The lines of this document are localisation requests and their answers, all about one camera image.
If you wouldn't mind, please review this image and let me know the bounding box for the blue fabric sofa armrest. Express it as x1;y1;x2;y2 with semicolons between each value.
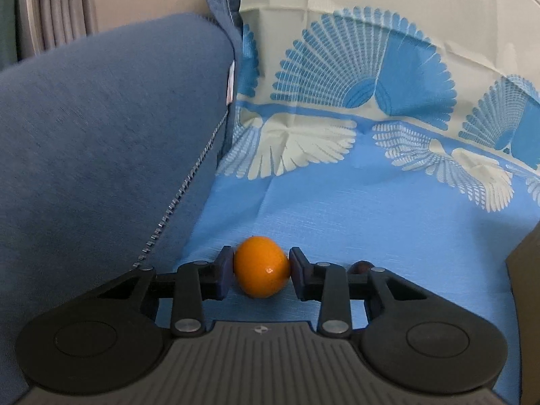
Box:
0;12;237;405

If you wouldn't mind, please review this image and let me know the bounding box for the large orange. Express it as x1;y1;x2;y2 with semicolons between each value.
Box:
233;236;292;299

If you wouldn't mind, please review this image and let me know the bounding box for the blue fan-printed cloth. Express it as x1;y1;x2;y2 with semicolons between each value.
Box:
186;0;540;405

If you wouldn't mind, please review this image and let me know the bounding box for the teal dotted-trim curtain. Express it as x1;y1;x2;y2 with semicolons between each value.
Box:
0;0;20;70

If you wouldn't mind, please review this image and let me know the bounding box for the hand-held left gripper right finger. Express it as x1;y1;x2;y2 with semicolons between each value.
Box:
290;247;427;339

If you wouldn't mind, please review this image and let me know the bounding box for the brown cardboard box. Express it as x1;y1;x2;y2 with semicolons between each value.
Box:
505;225;540;405

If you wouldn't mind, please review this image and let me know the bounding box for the white fabric label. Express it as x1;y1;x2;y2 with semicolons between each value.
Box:
225;61;236;106

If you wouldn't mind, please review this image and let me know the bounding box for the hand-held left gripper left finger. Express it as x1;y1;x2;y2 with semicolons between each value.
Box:
105;246;235;338

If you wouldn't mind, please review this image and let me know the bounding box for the grey pleated curtain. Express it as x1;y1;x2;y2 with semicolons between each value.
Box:
17;0;99;57

